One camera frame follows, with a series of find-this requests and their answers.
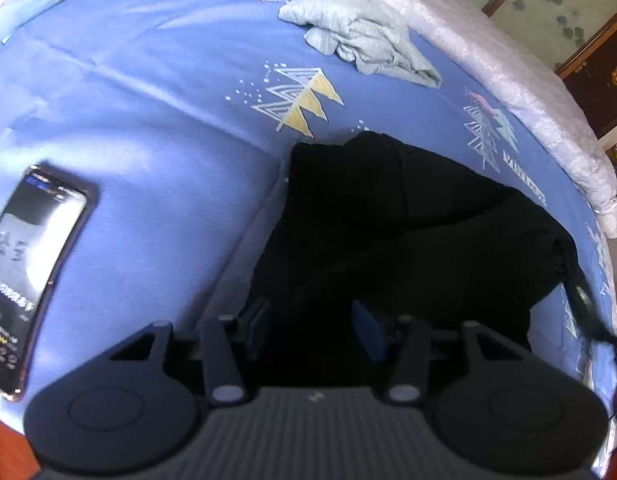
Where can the crumpled grey garment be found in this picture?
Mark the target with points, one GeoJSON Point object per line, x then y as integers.
{"type": "Point", "coordinates": [361, 35]}

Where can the pale lilac quilt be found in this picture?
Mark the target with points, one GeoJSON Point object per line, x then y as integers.
{"type": "Point", "coordinates": [488, 55]}

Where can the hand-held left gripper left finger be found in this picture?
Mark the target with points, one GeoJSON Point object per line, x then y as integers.
{"type": "Point", "coordinates": [256, 330]}

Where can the black smartphone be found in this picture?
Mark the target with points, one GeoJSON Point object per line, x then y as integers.
{"type": "Point", "coordinates": [31, 270]}

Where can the black pants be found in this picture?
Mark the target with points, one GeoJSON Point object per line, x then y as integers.
{"type": "Point", "coordinates": [388, 230]}

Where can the blue printed bedsheet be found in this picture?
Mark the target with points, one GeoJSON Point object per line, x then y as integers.
{"type": "Point", "coordinates": [163, 110]}

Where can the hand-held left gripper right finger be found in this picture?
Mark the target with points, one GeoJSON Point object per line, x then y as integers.
{"type": "Point", "coordinates": [371, 332]}

